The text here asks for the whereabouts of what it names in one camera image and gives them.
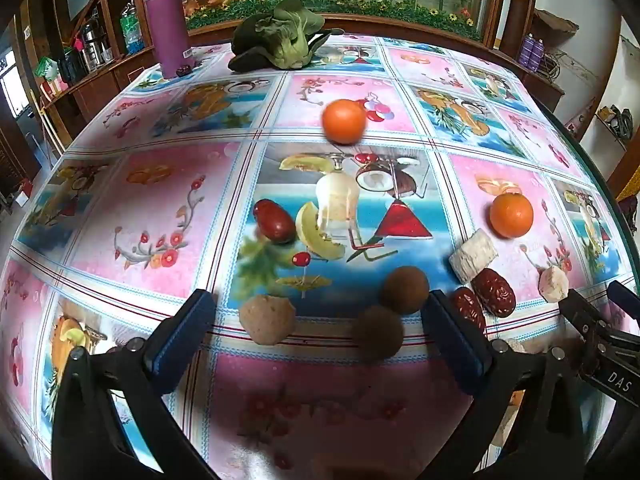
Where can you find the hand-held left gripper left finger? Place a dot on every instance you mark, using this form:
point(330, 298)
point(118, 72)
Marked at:
point(182, 345)

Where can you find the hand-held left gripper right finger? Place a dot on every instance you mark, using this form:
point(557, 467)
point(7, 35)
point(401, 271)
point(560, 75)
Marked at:
point(455, 345)

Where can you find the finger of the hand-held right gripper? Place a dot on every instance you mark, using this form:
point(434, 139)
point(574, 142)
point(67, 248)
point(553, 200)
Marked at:
point(625, 296)
point(580, 310)

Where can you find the beige pastry chunk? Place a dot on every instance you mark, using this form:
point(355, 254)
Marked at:
point(553, 285)

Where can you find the red jujube date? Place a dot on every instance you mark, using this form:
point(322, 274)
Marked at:
point(273, 221)
point(469, 310)
point(494, 292)

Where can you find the brown longan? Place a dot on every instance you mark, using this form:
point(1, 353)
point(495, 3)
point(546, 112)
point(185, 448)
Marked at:
point(377, 333)
point(405, 290)

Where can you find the tan pastry chunk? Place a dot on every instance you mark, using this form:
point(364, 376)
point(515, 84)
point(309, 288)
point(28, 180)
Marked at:
point(266, 320)

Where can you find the white ribbed pastry chunk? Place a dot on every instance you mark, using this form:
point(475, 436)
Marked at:
point(472, 256)

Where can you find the orange mandarin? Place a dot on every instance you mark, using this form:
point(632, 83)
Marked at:
point(511, 215)
point(343, 121)

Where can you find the fruit print tablecloth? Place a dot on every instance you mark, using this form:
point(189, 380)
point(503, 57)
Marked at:
point(165, 220)

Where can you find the purple spray bottle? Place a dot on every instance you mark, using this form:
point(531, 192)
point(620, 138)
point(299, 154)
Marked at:
point(526, 51)
point(538, 54)

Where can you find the wooden sideboard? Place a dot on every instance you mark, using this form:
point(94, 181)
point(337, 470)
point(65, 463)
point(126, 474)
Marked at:
point(100, 85)

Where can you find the small dark red object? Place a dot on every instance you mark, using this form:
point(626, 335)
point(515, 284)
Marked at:
point(184, 70)

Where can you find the green bag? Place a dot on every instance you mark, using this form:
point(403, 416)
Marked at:
point(49, 71)

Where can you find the steel pump thermos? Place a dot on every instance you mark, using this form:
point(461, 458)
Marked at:
point(94, 42)

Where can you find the green plastic bottle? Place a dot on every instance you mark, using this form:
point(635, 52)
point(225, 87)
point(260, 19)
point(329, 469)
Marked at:
point(132, 30)

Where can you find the purple insulated bottle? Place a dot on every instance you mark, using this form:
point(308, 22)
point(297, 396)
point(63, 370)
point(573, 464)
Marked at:
point(167, 25)

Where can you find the green bok choy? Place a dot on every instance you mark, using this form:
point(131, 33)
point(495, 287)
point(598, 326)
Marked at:
point(285, 40)

